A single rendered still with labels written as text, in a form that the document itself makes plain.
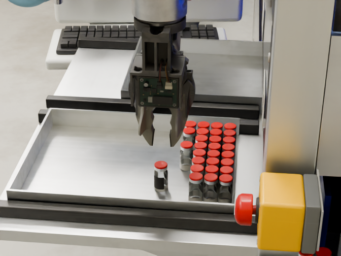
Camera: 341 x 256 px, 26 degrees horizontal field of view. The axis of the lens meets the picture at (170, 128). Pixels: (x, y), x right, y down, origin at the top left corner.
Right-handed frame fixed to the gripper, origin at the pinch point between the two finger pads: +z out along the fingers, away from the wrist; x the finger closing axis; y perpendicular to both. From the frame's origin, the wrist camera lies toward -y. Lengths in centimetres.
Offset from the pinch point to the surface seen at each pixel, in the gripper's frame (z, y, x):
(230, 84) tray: 9.5, -37.1, 9.3
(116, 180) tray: 9.5, -1.1, -7.6
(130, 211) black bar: 7.7, 9.4, -3.6
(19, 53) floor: 98, -237, -102
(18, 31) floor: 98, -265, -110
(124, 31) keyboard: 15, -74, -19
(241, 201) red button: -3.7, 21.0, 12.4
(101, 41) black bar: 8, -52, -20
